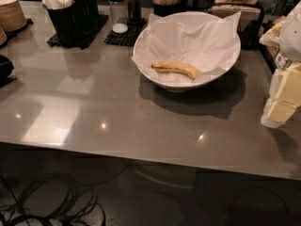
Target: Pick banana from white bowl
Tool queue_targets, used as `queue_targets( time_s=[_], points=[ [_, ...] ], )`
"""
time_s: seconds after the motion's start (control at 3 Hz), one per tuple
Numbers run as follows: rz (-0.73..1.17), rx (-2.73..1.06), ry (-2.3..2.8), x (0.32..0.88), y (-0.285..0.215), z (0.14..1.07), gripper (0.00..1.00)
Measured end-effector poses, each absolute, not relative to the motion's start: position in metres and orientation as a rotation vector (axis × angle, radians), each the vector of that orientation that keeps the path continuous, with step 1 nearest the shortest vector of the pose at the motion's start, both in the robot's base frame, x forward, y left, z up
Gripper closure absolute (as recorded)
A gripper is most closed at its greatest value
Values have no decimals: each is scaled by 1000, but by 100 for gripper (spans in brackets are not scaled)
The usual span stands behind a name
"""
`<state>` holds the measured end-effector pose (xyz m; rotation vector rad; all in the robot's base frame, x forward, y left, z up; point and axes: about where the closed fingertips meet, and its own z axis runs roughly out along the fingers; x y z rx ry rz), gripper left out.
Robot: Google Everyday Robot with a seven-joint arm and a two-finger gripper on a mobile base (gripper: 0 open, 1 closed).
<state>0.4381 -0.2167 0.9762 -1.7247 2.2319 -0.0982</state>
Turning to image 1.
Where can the white bowl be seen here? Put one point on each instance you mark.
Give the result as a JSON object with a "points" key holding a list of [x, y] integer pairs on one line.
{"points": [[188, 82]]}

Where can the salt shaker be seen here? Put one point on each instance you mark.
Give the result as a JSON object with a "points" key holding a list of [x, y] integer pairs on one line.
{"points": [[118, 16]]}

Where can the brown napkin holder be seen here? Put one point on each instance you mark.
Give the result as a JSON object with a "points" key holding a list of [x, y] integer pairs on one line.
{"points": [[251, 17]]}

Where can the white paper liner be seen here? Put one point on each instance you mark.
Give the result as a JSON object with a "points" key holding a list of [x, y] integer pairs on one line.
{"points": [[191, 41]]}

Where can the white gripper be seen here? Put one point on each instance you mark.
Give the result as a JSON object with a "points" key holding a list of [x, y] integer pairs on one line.
{"points": [[292, 37]]}

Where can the black grid mat centre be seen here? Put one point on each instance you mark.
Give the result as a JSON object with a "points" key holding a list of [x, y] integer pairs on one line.
{"points": [[128, 38]]}

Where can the pepper grinder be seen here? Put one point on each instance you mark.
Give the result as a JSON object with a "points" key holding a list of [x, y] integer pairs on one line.
{"points": [[133, 11]]}

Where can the black cup with wrapped cutlery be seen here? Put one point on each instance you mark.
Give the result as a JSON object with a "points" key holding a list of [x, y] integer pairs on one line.
{"points": [[62, 16]]}

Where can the black grid mat left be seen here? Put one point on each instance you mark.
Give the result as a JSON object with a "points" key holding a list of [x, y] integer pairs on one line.
{"points": [[87, 36]]}

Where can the black rack with packets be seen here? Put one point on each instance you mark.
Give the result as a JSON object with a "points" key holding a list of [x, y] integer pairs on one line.
{"points": [[279, 60]]}

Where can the black grid mat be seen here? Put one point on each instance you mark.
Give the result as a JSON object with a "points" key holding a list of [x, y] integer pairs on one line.
{"points": [[87, 36], [128, 38]]}

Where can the black cup behind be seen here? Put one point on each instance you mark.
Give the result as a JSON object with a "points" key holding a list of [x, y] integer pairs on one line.
{"points": [[86, 13]]}

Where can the black object left edge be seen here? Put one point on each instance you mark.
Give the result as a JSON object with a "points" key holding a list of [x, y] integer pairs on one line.
{"points": [[6, 71]]}

